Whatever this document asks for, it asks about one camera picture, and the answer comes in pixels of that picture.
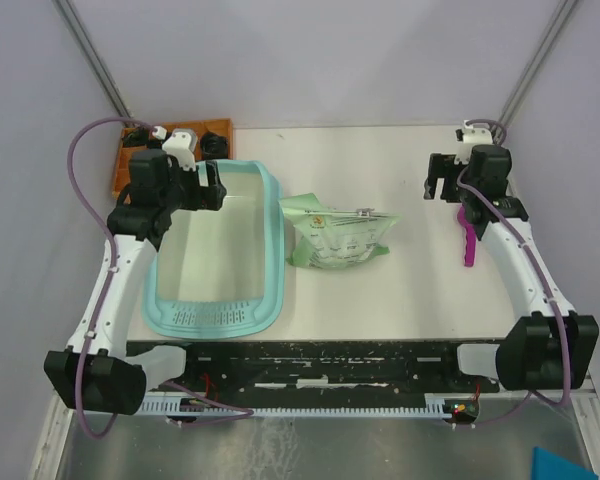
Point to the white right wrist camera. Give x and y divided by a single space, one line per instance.
471 133

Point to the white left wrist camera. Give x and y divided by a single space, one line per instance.
181 145

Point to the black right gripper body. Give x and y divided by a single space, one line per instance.
442 166

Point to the blue foam pad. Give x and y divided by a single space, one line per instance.
548 466

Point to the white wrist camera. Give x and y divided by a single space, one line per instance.
181 145
471 133

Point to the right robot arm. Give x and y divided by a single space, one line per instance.
550 344

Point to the teal plastic litter box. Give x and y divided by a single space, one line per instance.
220 275

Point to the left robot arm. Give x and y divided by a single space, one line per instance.
94 372

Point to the small circuit board with LEDs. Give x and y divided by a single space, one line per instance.
465 411

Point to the magenta plastic litter scoop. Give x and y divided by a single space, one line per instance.
470 238

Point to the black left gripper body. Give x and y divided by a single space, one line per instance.
185 191

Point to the green cat litter bag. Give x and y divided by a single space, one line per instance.
331 239

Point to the black mounting base plate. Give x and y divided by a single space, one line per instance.
327 374

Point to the black round part in tray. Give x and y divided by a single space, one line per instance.
214 146

